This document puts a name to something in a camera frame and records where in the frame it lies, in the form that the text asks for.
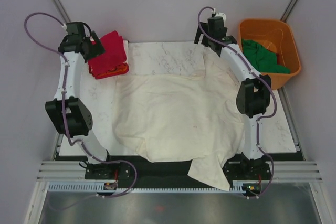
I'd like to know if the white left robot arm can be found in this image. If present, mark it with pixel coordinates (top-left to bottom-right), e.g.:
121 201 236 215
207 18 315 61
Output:
45 22 115 178

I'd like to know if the green t shirt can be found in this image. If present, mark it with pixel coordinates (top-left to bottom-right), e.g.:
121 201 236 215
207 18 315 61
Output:
241 39 290 74

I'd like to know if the aluminium rail extrusion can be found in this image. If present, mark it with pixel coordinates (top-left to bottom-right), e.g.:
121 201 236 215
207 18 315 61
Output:
37 161 322 182

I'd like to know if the slotted white cable duct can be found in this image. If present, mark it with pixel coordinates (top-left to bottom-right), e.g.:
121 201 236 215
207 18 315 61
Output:
48 179 263 193

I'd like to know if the folded magenta t shirt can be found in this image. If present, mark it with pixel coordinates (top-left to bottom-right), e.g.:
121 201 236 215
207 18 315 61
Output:
88 30 126 72

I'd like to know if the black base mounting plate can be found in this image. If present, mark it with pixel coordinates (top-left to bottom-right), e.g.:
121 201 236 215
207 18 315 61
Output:
79 155 271 189

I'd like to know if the orange plastic basket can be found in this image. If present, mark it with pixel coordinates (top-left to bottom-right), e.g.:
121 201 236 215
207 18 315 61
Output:
238 18 301 90

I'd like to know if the cream white t shirt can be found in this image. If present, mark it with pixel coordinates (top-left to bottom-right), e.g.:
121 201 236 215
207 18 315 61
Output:
112 53 244 191

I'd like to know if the folded orange red t shirt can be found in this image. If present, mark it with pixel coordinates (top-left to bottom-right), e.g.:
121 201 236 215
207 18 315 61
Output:
89 63 129 80

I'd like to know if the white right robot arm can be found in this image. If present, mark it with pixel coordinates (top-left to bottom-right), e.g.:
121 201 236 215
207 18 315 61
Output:
194 14 277 179

